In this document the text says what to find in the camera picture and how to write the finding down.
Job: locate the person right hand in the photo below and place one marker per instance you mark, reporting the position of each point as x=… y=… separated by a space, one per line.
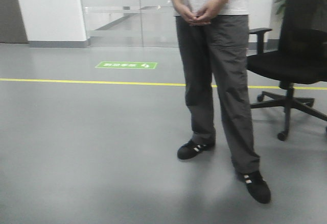
x=185 y=13

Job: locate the black office chair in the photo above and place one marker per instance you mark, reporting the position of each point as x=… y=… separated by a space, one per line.
x=300 y=58

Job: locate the person left hand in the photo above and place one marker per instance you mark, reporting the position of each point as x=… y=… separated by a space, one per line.
x=208 y=11

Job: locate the green floor sign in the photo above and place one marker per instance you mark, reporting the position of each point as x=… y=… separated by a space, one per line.
x=127 y=65

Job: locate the glass door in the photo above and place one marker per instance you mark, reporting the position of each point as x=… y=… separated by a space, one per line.
x=130 y=23

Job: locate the standing person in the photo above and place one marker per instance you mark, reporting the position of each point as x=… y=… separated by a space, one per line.
x=217 y=52

